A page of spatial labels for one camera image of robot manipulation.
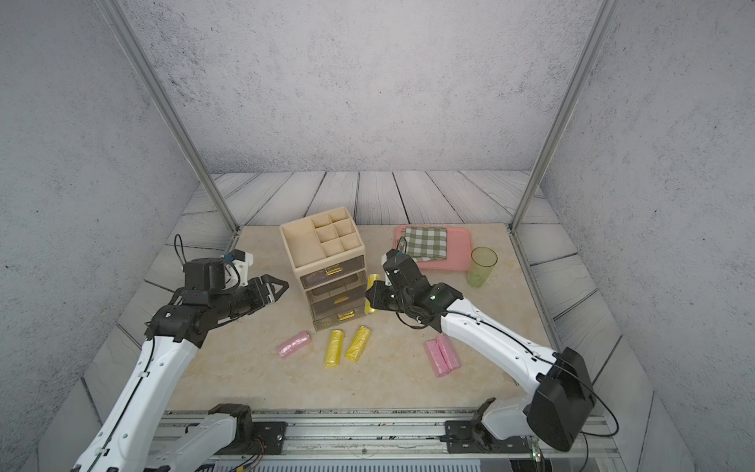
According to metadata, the yellow bag roll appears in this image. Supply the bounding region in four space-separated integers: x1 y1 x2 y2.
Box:
344 326 372 362
364 272 383 316
324 328 344 368

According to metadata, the grey translucent drawer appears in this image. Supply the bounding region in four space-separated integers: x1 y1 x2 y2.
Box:
307 271 366 305
308 289 366 332
300 256 365 290

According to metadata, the pink bag roll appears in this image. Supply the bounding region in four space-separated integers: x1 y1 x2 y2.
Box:
436 334 461 372
276 332 312 359
424 339 449 378

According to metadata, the beige drawer organizer cabinet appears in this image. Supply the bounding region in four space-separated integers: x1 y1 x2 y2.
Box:
279 206 368 310

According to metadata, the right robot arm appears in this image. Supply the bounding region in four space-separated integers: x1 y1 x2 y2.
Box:
366 249 603 452

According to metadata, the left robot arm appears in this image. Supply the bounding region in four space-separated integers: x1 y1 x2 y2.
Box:
73 256 289 471

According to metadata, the green checkered cloth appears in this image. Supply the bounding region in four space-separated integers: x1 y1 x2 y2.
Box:
399 226 448 262

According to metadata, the pink plastic tray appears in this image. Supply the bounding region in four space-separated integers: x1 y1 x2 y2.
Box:
394 225 472 271

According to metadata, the green translucent cup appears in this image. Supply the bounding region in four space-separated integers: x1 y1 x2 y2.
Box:
466 247 499 288

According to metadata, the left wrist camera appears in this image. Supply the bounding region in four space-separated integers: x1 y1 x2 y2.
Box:
223 249 254 287

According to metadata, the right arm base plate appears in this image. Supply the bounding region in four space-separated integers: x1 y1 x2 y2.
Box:
440 420 530 454

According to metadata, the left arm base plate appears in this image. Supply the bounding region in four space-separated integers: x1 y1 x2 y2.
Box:
238 421 287 456

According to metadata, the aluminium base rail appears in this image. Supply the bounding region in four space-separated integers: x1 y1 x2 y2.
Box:
146 409 626 472

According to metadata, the left aluminium frame post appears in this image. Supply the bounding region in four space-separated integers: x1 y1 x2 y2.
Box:
96 0 240 234

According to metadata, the aluminium frame post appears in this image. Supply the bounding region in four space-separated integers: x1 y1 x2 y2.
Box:
96 0 240 234
509 0 621 233

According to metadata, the right aluminium frame post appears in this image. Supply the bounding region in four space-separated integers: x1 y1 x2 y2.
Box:
509 0 621 233

